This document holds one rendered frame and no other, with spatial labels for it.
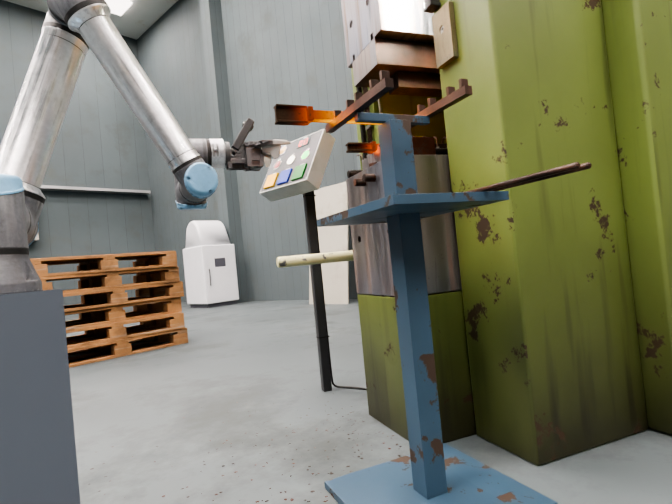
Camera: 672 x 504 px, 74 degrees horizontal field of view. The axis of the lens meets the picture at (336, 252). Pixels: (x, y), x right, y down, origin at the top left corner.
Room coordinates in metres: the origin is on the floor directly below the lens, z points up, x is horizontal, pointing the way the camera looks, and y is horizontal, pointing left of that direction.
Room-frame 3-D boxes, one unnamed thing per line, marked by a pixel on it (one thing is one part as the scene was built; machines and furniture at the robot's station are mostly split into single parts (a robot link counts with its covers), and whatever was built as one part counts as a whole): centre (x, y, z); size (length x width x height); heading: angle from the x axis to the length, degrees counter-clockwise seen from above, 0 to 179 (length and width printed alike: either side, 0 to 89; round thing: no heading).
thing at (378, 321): (1.66, -0.39, 0.23); 0.56 x 0.38 x 0.47; 111
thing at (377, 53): (1.71, -0.36, 1.32); 0.42 x 0.20 x 0.10; 111
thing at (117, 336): (3.91, 2.08, 0.42); 1.17 x 0.81 x 0.83; 135
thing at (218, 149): (1.41, 0.34, 0.98); 0.10 x 0.05 x 0.09; 21
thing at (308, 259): (1.92, 0.04, 0.62); 0.44 x 0.05 x 0.05; 111
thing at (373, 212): (1.11, -0.17, 0.71); 0.40 x 0.30 x 0.02; 24
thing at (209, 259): (8.26, 2.34, 0.79); 0.78 x 0.70 x 1.58; 47
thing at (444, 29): (1.39, -0.40, 1.27); 0.09 x 0.02 x 0.17; 21
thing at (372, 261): (1.66, -0.39, 0.69); 0.56 x 0.38 x 0.45; 111
